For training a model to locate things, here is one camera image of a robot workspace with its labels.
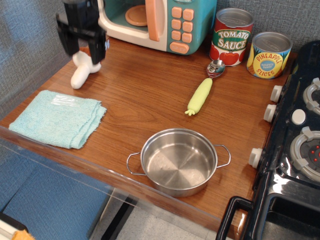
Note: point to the orange microwave turntable plate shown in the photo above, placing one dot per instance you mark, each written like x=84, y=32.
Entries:
x=137, y=16

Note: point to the white stove knob bottom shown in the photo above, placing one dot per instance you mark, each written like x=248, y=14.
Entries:
x=254, y=157

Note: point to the orange fuzzy object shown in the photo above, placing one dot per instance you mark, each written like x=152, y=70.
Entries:
x=22, y=235

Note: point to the black toy stove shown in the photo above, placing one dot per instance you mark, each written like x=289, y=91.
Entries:
x=286, y=190

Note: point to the white stove knob top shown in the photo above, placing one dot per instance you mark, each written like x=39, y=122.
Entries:
x=276, y=92

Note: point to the light blue folded towel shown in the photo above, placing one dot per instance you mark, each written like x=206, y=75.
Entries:
x=59, y=120

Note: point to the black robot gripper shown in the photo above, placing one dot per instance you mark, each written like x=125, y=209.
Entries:
x=80, y=21

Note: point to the white brown plush mushroom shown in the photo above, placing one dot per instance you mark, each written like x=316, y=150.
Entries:
x=84, y=67

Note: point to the clear acrylic barrier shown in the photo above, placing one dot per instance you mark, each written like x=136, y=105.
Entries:
x=59, y=196

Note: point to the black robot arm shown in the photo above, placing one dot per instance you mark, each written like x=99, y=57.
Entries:
x=80, y=21

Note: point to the stainless steel pot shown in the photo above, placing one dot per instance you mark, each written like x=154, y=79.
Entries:
x=180, y=162

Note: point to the spoon with green handle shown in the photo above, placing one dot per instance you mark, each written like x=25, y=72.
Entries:
x=214, y=69

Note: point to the white stove knob middle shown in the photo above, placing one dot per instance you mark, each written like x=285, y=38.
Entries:
x=269, y=112

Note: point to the tomato sauce can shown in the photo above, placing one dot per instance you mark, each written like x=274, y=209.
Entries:
x=231, y=33

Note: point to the pineapple slices can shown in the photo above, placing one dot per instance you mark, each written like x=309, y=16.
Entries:
x=269, y=53

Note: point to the white stove knob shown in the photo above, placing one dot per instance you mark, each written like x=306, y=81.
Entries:
x=269, y=112
x=254, y=157
x=276, y=92

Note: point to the teal toy microwave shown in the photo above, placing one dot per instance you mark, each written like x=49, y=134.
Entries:
x=173, y=26

